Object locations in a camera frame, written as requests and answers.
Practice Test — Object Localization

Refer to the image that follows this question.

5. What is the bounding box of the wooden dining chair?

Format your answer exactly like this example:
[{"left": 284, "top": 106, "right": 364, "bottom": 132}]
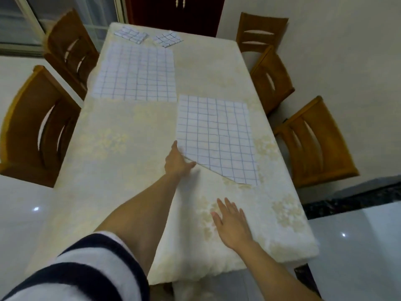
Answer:
[
  {"left": 249, "top": 45, "right": 296, "bottom": 116},
  {"left": 0, "top": 64, "right": 82, "bottom": 189},
  {"left": 235, "top": 11, "right": 290, "bottom": 54},
  {"left": 273, "top": 95, "right": 360, "bottom": 189},
  {"left": 42, "top": 8, "right": 101, "bottom": 100}
]

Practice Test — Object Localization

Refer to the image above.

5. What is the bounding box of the table with cream floral tablecloth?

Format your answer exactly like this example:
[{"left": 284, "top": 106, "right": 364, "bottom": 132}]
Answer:
[{"left": 25, "top": 21, "right": 320, "bottom": 286}]

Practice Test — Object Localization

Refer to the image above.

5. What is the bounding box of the dark red shelf cabinet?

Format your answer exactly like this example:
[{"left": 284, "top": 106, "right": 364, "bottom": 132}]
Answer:
[{"left": 125, "top": 0, "right": 227, "bottom": 38}]

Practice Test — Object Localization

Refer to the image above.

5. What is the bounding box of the person's left forearm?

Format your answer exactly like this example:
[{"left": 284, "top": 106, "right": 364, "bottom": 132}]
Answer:
[{"left": 93, "top": 171, "right": 189, "bottom": 277}]

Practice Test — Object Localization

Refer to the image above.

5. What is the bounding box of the glass sliding door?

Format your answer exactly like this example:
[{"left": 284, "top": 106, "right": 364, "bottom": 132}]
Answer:
[{"left": 0, "top": 0, "right": 129, "bottom": 57}]

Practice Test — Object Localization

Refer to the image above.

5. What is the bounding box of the person's right hand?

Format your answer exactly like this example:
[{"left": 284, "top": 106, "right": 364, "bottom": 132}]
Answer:
[{"left": 210, "top": 197, "right": 255, "bottom": 252}]

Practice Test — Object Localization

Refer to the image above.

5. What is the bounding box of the person's right forearm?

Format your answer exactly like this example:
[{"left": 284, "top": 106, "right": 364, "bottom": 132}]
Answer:
[{"left": 240, "top": 240, "right": 324, "bottom": 301}]

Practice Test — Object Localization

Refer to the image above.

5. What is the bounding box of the person's left hand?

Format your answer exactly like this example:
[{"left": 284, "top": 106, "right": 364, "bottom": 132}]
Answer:
[{"left": 163, "top": 140, "right": 198, "bottom": 180}]

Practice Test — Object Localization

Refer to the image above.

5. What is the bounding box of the earlier checked cloth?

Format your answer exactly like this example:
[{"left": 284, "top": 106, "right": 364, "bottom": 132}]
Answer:
[{"left": 114, "top": 25, "right": 149, "bottom": 45}]

